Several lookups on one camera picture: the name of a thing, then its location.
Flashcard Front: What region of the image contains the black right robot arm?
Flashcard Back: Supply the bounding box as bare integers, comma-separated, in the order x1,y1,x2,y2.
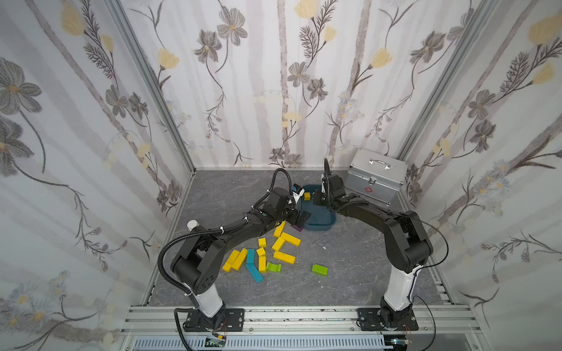
313,160,433,321

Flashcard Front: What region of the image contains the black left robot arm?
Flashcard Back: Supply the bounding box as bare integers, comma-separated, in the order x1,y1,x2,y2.
157,168,310,328

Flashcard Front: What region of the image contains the teal plastic bin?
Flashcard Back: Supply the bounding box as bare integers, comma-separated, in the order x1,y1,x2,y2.
299,184,337,232

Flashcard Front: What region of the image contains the long yellow block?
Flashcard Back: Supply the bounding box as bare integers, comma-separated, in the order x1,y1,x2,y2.
232,249,248,271
280,232,301,247
274,221,286,238
273,251,296,265

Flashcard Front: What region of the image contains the yellow rectangular block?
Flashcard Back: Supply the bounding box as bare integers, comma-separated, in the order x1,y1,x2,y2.
272,238,285,252

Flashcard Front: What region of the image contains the silver metal case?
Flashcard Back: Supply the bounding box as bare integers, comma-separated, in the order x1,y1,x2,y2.
345,149,408,206

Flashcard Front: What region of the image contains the upright teal block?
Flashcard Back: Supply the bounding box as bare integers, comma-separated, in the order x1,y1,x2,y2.
246,249,256,266

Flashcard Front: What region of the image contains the green flat block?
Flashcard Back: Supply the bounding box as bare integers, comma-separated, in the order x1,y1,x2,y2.
311,264,329,276

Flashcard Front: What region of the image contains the yellow upright block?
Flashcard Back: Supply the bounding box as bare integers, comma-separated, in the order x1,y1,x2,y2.
258,256,267,273

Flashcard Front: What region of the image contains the green arch block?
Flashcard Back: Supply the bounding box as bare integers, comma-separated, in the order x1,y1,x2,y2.
266,262,282,273

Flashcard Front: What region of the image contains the long teal block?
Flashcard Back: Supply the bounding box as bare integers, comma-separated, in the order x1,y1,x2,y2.
246,264,263,283

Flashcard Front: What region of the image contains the white cap orange bottle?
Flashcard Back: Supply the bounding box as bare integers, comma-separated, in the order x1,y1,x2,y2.
187,219,199,231

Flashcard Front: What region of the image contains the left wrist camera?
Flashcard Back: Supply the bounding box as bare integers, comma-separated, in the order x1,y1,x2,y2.
291,184,305,203

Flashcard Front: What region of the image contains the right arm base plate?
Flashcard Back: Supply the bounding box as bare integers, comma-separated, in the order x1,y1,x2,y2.
357,307,419,331

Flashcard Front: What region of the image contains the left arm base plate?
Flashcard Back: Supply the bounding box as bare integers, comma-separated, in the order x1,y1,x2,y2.
180,308,245,332

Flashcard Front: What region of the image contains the aluminium rail frame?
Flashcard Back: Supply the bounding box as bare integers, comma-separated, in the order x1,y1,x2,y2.
114,305,491,350

